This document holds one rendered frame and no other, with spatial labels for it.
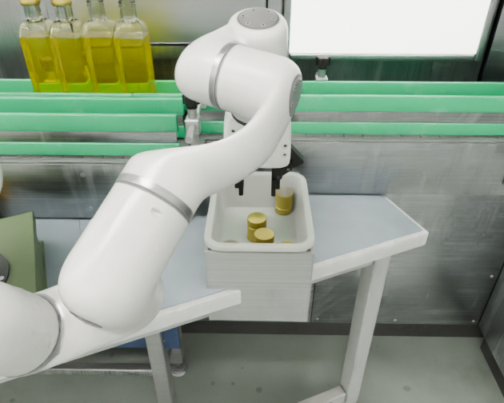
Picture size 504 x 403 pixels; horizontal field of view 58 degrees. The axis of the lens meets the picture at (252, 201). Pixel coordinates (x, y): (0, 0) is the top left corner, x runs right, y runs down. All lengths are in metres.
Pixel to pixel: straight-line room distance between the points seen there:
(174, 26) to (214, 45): 0.52
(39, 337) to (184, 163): 0.22
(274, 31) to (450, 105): 0.49
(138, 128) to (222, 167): 0.40
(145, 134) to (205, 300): 0.31
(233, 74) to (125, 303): 0.25
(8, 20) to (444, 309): 1.44
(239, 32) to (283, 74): 0.10
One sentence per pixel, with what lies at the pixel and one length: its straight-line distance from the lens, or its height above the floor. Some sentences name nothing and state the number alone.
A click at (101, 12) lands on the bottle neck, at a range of 0.92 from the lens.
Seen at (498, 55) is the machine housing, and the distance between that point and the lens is 1.18.
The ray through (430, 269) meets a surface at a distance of 1.48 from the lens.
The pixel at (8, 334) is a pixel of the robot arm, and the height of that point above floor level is 0.98.
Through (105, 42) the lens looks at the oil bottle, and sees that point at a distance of 0.91.
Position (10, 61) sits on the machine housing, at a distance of 1.22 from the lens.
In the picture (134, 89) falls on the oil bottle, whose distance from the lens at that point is 0.92.
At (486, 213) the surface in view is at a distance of 1.40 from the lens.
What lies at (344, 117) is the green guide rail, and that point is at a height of 0.92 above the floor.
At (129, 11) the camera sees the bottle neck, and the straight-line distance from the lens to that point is 0.90.
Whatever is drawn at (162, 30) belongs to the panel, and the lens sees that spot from 1.04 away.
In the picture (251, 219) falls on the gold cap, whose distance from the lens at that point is 0.79.
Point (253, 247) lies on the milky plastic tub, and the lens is 0.69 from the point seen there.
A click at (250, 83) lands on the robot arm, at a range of 0.49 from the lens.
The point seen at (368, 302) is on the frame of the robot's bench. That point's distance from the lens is 1.04.
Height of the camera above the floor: 1.29
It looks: 35 degrees down
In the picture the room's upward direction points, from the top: straight up
